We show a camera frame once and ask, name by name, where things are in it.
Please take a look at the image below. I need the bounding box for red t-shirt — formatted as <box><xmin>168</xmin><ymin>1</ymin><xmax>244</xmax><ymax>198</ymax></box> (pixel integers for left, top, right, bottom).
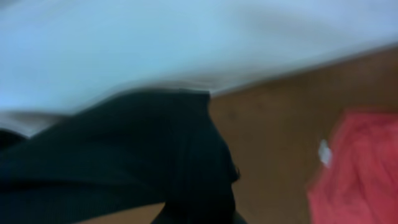
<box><xmin>307</xmin><ymin>111</ymin><xmax>397</xmax><ymax>224</ymax></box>

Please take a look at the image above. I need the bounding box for black polo shirt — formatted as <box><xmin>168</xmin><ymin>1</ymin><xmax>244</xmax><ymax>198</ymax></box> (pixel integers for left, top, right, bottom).
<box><xmin>1</xmin><ymin>90</ymin><xmax>239</xmax><ymax>223</ymax></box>

